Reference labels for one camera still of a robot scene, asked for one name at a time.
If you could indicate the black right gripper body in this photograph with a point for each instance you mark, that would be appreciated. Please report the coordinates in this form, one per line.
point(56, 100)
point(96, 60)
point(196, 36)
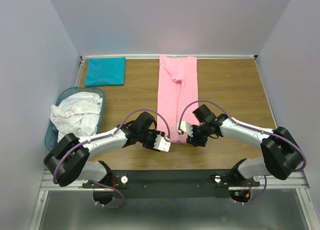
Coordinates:
point(200, 134)

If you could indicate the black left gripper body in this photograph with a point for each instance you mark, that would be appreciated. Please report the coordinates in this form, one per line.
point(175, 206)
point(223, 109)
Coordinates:
point(148, 138)

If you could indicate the pink t-shirt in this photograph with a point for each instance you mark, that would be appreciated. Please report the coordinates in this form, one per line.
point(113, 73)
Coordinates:
point(177, 87)

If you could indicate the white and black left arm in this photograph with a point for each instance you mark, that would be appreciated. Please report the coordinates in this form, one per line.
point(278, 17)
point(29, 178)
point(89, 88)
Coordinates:
point(69, 161)

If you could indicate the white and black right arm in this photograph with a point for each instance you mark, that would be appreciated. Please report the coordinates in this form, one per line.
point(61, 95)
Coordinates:
point(281, 155)

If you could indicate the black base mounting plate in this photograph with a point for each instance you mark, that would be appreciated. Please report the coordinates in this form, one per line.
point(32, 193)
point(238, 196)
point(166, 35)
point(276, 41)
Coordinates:
point(106, 191)

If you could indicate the white t-shirt in basket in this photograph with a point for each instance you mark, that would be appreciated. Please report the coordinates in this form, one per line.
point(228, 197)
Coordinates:
point(77, 114)

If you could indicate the folded teal t-shirt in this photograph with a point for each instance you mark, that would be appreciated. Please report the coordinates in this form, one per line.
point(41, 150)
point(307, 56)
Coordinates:
point(105, 72)

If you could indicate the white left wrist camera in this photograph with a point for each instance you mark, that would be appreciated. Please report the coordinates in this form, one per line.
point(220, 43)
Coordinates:
point(162, 143)

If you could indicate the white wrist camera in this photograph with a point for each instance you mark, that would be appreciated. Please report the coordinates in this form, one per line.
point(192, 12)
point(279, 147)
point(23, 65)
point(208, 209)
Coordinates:
point(184, 127)
point(162, 143)

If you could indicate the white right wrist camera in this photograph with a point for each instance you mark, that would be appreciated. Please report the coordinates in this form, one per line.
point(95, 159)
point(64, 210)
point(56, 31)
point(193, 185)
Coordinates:
point(184, 127)

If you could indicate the aluminium front rail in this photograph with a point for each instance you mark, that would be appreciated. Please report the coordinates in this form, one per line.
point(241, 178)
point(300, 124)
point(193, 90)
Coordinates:
point(296, 180)

